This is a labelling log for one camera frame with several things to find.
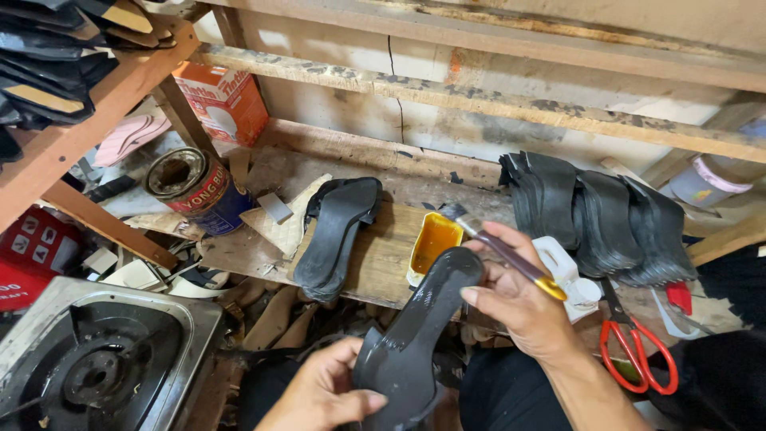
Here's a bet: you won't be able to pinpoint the person's left hand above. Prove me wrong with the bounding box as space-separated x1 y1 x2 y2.
256 336 389 431

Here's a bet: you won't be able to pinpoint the person's right hand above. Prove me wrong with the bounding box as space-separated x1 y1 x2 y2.
461 221 591 372

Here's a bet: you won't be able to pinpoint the glue brush with purple handle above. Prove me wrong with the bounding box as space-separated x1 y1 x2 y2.
440 204 569 302

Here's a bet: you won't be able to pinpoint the black shoe sole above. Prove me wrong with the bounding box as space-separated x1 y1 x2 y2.
352 247 486 431

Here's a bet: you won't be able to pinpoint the white plastic jerrycan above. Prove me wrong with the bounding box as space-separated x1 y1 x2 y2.
532 236 603 324

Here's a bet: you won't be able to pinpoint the person's black trousers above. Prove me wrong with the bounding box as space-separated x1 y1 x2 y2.
238 333 576 431

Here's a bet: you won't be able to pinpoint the row of black sole cutouts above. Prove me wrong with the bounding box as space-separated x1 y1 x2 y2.
498 150 699 288

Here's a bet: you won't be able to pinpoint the yellow glue tub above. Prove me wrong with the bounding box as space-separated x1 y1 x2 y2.
406 212 465 289

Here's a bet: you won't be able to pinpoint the small red tool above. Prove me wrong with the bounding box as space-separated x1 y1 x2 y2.
665 281 694 317

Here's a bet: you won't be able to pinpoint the wooden work board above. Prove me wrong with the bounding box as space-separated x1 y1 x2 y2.
286 200 469 310

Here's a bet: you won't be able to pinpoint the small stack of black soles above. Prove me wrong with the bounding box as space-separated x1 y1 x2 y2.
292 176 384 303

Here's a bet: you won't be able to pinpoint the beige quilted sheet piece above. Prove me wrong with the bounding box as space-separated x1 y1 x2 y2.
240 173 334 259

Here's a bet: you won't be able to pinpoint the small grey block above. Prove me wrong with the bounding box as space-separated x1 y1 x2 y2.
257 192 294 226

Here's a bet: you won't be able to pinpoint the black fabric bundle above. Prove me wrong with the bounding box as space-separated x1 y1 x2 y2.
649 244 766 431

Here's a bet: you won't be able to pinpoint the steel gas stove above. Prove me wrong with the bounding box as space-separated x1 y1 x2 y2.
0 276 226 431

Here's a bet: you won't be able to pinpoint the white jar with pink lid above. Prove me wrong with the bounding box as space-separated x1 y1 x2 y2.
668 154 754 210

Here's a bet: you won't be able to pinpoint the open glue tin can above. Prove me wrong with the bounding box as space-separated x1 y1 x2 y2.
143 146 256 238

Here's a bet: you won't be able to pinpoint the orange and white carton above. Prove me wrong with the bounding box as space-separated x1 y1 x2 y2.
172 60 270 148

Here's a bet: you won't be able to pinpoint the pink insoles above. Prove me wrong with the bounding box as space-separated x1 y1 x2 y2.
92 114 172 169

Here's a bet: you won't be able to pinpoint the red cardboard box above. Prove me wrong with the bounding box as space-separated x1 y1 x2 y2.
0 205 85 312

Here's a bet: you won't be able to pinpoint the wooden shelf with black soles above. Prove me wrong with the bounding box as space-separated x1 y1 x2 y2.
0 0 202 235

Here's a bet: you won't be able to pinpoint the red handled scissors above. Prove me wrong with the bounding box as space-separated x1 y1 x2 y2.
600 276 680 396

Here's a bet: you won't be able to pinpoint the wooden frame rail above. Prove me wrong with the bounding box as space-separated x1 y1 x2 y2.
190 42 766 165

